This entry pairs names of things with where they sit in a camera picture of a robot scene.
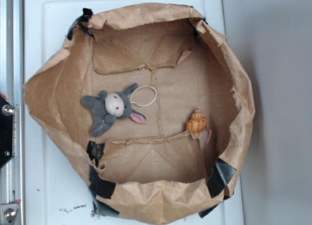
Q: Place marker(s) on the gray plush bunny toy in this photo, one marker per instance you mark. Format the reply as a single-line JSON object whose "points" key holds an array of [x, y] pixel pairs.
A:
{"points": [[107, 107]]}

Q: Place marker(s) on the brown paper bag bin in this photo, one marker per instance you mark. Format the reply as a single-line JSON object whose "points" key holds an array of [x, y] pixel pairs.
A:
{"points": [[155, 172]]}

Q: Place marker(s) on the orange conch seashell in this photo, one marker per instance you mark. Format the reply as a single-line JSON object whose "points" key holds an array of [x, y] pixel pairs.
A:
{"points": [[197, 124]]}

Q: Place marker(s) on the black mounting bracket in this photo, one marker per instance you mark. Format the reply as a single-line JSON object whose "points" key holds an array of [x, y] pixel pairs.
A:
{"points": [[6, 130]]}

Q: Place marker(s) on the aluminum frame rail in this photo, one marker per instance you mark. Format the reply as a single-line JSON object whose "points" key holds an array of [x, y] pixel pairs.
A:
{"points": [[12, 211]]}

